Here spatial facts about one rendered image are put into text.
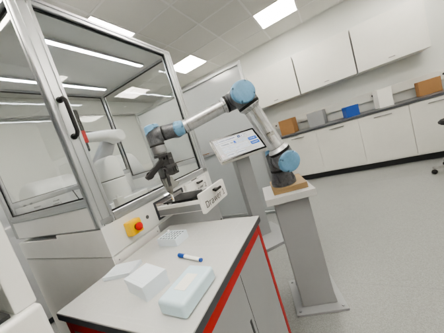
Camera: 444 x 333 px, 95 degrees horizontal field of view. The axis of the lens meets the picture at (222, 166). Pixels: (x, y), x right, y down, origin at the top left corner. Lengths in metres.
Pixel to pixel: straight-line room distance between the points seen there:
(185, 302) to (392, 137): 3.76
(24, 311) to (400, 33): 4.60
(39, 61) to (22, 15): 0.19
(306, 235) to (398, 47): 3.57
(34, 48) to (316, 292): 1.90
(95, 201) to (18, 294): 0.46
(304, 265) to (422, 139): 3.07
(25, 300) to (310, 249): 1.24
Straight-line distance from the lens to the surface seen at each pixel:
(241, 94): 1.03
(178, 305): 0.62
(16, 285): 0.76
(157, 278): 0.76
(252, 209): 2.26
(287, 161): 1.09
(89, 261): 1.32
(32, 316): 0.76
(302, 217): 1.30
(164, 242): 1.06
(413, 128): 4.05
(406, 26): 4.46
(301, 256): 1.42
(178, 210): 1.21
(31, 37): 1.27
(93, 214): 1.10
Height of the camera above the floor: 1.15
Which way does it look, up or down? 7 degrees down
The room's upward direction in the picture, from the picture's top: 18 degrees counter-clockwise
